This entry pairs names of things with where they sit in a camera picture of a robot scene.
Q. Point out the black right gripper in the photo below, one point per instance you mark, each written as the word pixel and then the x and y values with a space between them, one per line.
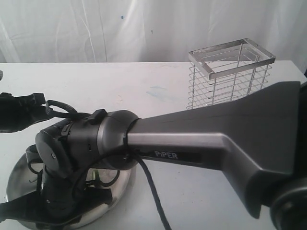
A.
pixel 70 197

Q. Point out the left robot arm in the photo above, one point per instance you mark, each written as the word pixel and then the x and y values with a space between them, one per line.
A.
pixel 18 113

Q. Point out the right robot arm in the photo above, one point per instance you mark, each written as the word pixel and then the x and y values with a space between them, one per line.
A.
pixel 259 142

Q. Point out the round stainless steel plate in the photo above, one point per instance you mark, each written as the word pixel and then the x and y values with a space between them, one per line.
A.
pixel 22 181

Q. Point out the white backdrop curtain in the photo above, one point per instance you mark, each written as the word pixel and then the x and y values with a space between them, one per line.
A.
pixel 146 30

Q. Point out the chrome wire utensil basket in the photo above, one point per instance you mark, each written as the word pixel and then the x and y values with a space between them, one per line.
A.
pixel 227 72

